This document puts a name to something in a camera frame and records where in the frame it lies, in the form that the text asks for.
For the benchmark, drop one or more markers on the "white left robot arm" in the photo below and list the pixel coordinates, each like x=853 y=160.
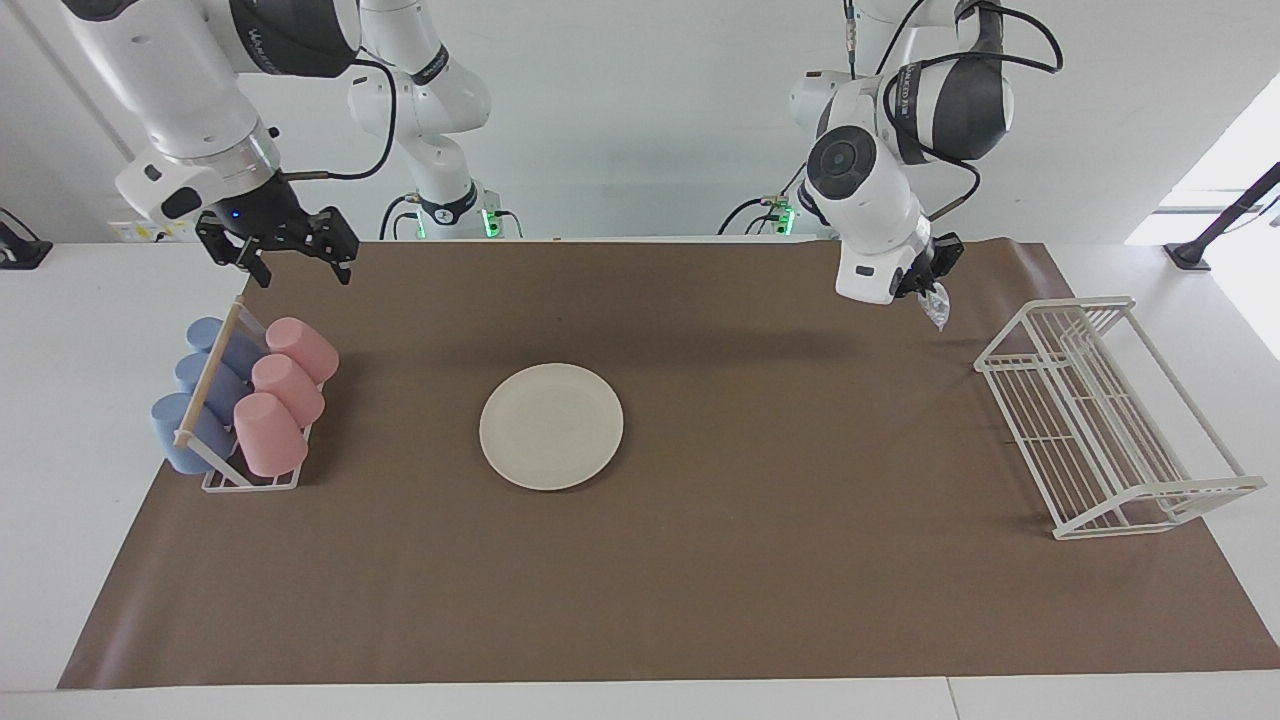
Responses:
x=870 y=190

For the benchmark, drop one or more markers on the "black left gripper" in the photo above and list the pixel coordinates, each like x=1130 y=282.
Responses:
x=940 y=258

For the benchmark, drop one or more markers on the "cup holder rack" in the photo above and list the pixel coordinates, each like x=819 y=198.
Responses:
x=205 y=385

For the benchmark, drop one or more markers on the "brown table mat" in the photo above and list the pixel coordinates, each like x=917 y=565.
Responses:
x=700 y=580

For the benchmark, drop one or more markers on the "cream round plate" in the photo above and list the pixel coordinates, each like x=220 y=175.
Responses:
x=550 y=428

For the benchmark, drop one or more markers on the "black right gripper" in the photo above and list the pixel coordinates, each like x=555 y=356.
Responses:
x=265 y=215

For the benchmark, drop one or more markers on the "pink plastic cup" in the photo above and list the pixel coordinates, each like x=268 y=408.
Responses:
x=290 y=388
x=268 y=438
x=305 y=345

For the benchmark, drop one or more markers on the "black table clamp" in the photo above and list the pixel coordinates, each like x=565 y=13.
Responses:
x=22 y=250

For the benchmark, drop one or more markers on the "blue plastic cup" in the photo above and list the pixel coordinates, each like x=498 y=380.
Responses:
x=235 y=348
x=180 y=440
x=205 y=378

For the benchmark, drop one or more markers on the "black stand bracket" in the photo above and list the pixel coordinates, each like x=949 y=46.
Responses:
x=1215 y=228

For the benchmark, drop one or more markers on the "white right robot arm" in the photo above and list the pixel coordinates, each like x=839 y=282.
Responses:
x=180 y=90

